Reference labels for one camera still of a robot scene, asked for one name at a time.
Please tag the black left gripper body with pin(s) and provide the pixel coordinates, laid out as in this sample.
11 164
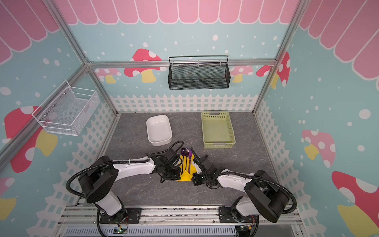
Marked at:
171 174

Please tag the yellow paper napkin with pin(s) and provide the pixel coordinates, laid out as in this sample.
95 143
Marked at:
185 176

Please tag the purple metal spoon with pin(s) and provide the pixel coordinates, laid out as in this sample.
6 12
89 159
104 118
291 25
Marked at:
183 157

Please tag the purple metal fork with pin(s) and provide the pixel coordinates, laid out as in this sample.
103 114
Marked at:
187 159

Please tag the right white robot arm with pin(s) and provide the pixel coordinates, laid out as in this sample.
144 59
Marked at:
263 195

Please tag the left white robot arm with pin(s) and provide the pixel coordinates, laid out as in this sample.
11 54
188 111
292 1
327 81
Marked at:
96 182

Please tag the white plastic tub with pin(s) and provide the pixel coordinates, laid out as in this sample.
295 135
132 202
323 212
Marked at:
159 130

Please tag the green perforated plastic basket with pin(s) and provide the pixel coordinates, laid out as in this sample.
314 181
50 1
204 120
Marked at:
217 130

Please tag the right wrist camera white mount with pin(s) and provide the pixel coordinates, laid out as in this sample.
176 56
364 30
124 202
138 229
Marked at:
195 168

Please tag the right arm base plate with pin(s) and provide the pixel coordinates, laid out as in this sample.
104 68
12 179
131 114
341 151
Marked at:
231 215

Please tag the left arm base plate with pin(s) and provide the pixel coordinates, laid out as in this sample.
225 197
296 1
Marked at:
129 215

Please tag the black mesh wall basket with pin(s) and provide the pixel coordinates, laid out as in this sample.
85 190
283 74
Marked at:
199 72

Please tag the white wire wall basket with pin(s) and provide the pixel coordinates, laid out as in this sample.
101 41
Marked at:
67 112

